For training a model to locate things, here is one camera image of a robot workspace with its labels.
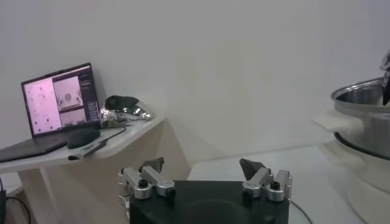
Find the cream electric cooker base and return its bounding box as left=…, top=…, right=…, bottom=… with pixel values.
left=313, top=109, right=390, bottom=224

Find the white side table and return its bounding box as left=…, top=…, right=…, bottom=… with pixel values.
left=0, top=117, right=190, bottom=224

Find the black open laptop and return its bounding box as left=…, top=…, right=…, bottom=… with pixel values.
left=0, top=62, right=102, bottom=164

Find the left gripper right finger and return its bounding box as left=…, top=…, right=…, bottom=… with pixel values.
left=239, top=158, right=293, bottom=203

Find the shiny chrome headset device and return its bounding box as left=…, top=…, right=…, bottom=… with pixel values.
left=99, top=94, right=154, bottom=128

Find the perforated steel steamer basket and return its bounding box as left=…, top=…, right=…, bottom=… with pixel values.
left=330, top=77, right=390, bottom=161

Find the black laptop power cable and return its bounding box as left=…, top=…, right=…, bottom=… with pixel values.
left=0, top=176, right=32, bottom=224

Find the black computer mouse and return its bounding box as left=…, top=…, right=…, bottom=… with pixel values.
left=66, top=127, right=101, bottom=150

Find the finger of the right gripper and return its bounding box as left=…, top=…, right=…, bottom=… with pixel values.
left=379, top=50, right=390, bottom=107

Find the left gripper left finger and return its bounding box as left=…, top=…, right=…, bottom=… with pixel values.
left=118, top=156, right=177, bottom=201

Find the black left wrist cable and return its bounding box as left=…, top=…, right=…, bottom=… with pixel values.
left=289, top=200, right=314, bottom=224

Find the grey usb hub with cable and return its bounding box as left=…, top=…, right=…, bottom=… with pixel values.
left=67, top=127, right=127, bottom=161

